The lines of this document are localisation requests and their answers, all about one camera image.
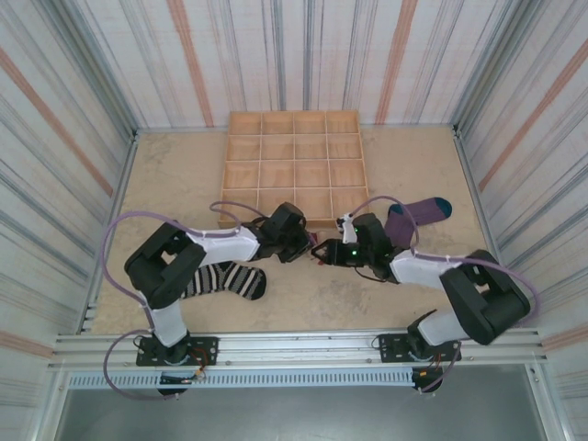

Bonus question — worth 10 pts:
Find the red black wire bundle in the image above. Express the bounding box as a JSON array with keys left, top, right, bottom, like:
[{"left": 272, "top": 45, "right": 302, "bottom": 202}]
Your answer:
[
  {"left": 186, "top": 346, "right": 217, "bottom": 385},
  {"left": 425, "top": 349, "right": 450, "bottom": 371}
]

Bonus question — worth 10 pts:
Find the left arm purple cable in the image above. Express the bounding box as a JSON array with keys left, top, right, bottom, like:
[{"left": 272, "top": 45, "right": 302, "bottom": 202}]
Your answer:
[{"left": 101, "top": 200, "right": 270, "bottom": 401}]

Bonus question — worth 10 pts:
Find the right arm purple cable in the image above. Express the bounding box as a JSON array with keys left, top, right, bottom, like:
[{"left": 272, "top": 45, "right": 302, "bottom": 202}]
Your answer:
[{"left": 337, "top": 196, "right": 541, "bottom": 394}]

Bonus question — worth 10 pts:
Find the purple sock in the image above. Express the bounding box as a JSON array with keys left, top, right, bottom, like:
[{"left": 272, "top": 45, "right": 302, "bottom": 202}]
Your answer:
[{"left": 384, "top": 197, "right": 454, "bottom": 250}]

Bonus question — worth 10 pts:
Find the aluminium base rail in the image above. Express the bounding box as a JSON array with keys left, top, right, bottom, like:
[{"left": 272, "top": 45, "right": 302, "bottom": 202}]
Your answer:
[{"left": 48, "top": 326, "right": 550, "bottom": 371}]

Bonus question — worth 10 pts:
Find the slotted grey cable duct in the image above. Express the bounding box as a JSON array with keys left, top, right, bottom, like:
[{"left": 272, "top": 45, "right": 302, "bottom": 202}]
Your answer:
[{"left": 66, "top": 370, "right": 414, "bottom": 390}]

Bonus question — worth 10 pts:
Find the aluminium side profile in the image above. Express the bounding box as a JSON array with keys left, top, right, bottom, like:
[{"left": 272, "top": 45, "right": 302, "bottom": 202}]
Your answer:
[
  {"left": 451, "top": 122, "right": 523, "bottom": 328},
  {"left": 75, "top": 130, "right": 141, "bottom": 334}
]

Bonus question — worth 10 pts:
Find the wooden compartment tray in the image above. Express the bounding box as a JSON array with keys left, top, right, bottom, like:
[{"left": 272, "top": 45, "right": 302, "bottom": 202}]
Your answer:
[{"left": 216, "top": 109, "right": 373, "bottom": 231}]

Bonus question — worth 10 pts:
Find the black white striped sock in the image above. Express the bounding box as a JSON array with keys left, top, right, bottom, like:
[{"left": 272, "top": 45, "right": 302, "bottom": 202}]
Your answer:
[{"left": 178, "top": 261, "right": 269, "bottom": 303}]

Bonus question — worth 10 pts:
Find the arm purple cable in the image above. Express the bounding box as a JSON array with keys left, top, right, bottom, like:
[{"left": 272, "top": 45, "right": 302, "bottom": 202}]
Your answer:
[
  {"left": 101, "top": 200, "right": 270, "bottom": 401},
  {"left": 337, "top": 196, "right": 541, "bottom": 394}
]

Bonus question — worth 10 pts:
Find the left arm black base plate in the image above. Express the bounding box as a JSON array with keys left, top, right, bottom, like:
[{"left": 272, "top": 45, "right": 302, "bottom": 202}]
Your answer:
[{"left": 135, "top": 335, "right": 220, "bottom": 368}]

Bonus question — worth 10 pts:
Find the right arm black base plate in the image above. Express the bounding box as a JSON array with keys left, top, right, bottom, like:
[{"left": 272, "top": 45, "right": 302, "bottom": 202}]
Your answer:
[{"left": 377, "top": 333, "right": 462, "bottom": 365}]

